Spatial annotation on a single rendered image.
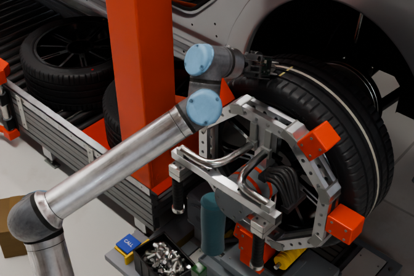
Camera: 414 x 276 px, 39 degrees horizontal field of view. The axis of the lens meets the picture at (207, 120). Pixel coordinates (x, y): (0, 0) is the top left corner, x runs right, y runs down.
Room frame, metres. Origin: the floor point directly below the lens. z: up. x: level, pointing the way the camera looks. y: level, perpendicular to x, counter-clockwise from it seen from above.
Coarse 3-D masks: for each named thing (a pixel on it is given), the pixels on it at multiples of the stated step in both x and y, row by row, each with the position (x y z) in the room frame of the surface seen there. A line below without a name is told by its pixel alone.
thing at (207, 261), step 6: (234, 228) 1.80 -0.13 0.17; (228, 234) 1.75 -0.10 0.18; (228, 246) 1.71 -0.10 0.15; (198, 258) 1.63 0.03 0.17; (204, 258) 1.65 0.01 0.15; (210, 258) 1.65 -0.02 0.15; (216, 258) 1.63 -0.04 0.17; (204, 264) 1.61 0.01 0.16; (210, 264) 1.61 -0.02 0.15; (216, 264) 1.61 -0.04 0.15; (210, 270) 1.58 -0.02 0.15; (216, 270) 1.56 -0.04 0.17; (222, 270) 1.58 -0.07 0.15
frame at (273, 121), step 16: (224, 112) 1.52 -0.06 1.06; (240, 112) 1.47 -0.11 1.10; (256, 112) 1.44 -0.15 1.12; (272, 112) 1.44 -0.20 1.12; (208, 128) 1.57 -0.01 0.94; (272, 128) 1.38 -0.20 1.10; (288, 128) 1.36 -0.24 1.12; (304, 128) 1.37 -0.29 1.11; (208, 144) 1.57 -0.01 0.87; (304, 160) 1.31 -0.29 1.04; (320, 160) 1.31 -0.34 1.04; (320, 176) 1.27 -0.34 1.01; (320, 192) 1.25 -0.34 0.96; (336, 192) 1.25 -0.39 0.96; (320, 208) 1.25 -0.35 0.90; (240, 224) 1.45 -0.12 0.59; (320, 224) 1.25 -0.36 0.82; (272, 240) 1.35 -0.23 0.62; (288, 240) 1.31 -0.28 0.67; (304, 240) 1.27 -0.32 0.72; (320, 240) 1.23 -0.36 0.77
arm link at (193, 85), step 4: (192, 80) 1.36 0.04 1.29; (196, 80) 1.35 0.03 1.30; (200, 80) 1.35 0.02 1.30; (204, 80) 1.34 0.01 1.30; (208, 80) 1.34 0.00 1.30; (192, 84) 1.35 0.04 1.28; (196, 84) 1.34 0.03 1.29; (200, 84) 1.34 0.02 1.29; (204, 84) 1.34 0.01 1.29; (208, 84) 1.34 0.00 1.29; (212, 84) 1.34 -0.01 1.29; (216, 84) 1.35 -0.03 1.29; (220, 84) 1.37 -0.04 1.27; (192, 88) 1.34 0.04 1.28; (196, 88) 1.34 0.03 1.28; (200, 88) 1.31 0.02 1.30; (208, 88) 1.33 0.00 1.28; (212, 88) 1.34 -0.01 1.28; (216, 88) 1.34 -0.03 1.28; (220, 88) 1.36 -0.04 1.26; (216, 92) 1.34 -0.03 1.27
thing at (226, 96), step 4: (224, 80) 1.61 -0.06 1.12; (224, 84) 1.60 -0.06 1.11; (224, 88) 1.59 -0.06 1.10; (228, 88) 1.60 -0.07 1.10; (220, 92) 1.57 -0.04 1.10; (224, 92) 1.58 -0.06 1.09; (228, 92) 1.58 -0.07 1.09; (220, 96) 1.56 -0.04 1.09; (224, 96) 1.57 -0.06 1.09; (228, 96) 1.57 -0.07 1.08; (232, 96) 1.58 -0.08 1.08; (224, 100) 1.55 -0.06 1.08; (228, 100) 1.56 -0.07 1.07; (232, 100) 1.57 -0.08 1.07; (224, 104) 1.54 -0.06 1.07
